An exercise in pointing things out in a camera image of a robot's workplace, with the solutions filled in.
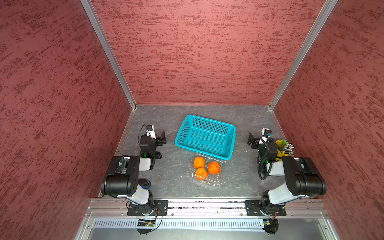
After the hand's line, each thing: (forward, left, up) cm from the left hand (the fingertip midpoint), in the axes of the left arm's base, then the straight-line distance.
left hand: (157, 134), depth 93 cm
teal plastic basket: (+4, -35, -9) cm, 36 cm away
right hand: (-1, -63, +1) cm, 63 cm away
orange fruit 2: (-21, -36, -2) cm, 41 cm away
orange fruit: (-17, -27, -3) cm, 32 cm away
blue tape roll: (-29, +2, -8) cm, 30 cm away
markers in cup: (-14, -75, +9) cm, 77 cm away
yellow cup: (-13, -74, +2) cm, 75 cm away
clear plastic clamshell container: (-26, -37, -7) cm, 46 cm away
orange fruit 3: (-24, -28, -3) cm, 37 cm away
